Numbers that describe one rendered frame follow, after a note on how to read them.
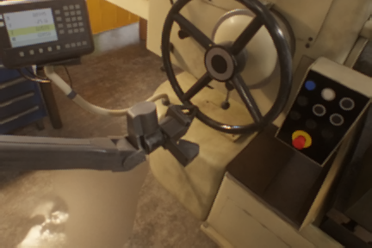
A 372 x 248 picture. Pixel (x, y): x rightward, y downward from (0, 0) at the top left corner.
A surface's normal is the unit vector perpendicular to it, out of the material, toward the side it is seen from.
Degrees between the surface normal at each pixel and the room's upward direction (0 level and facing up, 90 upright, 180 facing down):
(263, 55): 82
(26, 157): 74
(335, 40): 90
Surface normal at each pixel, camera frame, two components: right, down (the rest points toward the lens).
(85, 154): 0.61, 0.31
